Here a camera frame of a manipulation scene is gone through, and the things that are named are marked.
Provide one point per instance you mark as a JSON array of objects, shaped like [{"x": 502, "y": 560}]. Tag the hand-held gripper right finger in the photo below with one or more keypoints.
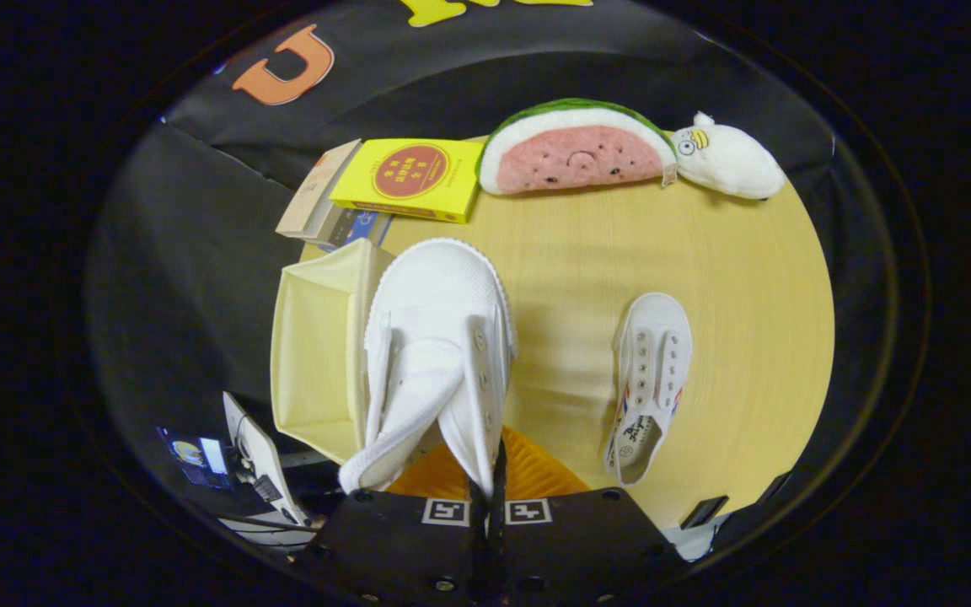
[{"x": 570, "y": 544}]

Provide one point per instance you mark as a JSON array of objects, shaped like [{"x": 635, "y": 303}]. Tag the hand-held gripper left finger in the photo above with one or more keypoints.
[{"x": 401, "y": 548}]

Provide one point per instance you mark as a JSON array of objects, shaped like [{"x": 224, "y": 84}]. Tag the beige fabric storage box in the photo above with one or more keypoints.
[{"x": 317, "y": 354}]

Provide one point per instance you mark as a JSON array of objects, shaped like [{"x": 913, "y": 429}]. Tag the white canvas shoe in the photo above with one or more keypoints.
[
  {"x": 654, "y": 337},
  {"x": 435, "y": 303}
]

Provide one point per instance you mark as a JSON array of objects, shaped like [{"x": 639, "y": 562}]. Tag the white angled panel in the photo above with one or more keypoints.
[{"x": 260, "y": 447}]

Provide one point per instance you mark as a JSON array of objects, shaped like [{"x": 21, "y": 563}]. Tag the lit computer screen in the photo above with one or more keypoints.
[{"x": 195, "y": 459}]

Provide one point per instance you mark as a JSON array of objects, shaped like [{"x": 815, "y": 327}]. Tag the blue book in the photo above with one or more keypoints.
[{"x": 363, "y": 228}]

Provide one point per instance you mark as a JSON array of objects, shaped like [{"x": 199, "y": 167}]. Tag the yellow book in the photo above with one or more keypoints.
[{"x": 443, "y": 190}]

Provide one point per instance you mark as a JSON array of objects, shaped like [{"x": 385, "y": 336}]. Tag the beige book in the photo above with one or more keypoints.
[{"x": 317, "y": 190}]

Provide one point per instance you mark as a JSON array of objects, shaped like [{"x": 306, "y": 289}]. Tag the watermelon slice plush toy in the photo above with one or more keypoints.
[{"x": 574, "y": 156}]

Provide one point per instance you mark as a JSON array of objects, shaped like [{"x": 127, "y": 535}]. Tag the white duck plush toy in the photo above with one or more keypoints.
[{"x": 730, "y": 160}]

